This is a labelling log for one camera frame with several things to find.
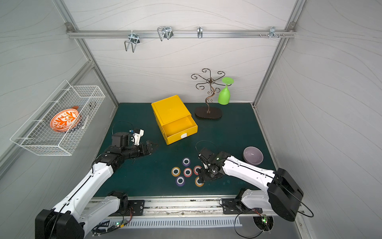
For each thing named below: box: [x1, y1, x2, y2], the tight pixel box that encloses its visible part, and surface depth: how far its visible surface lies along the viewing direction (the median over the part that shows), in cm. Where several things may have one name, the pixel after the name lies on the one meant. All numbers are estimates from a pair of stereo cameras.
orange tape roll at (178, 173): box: [171, 166, 182, 177], surface depth 87 cm
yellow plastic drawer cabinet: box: [151, 95, 198, 146], surface depth 87 cm
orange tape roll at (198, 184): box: [194, 176, 205, 188], surface depth 83 cm
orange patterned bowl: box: [49, 108, 79, 133], surface depth 67 cm
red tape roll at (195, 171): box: [193, 165, 203, 176], surface depth 88 cm
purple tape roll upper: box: [182, 156, 191, 167], surface depth 91 cm
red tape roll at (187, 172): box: [183, 167, 193, 178], surface depth 87 cm
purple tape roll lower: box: [175, 175, 186, 187], surface depth 84 cm
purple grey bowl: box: [242, 146, 265, 166], surface depth 90 cm
